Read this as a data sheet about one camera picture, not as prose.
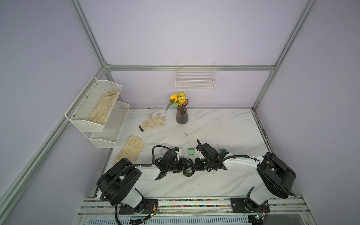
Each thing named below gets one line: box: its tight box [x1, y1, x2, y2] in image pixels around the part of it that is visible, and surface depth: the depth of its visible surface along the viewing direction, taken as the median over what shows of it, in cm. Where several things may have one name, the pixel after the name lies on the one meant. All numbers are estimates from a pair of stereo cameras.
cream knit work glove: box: [138, 112, 167, 132], surface depth 113 cm
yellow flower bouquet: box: [165, 91, 188, 113], surface depth 95 cm
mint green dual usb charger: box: [187, 147, 195, 157], surface depth 95 cm
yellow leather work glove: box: [112, 135, 145, 165], surface depth 97 cm
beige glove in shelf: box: [87, 90, 120, 126], surface depth 80 cm
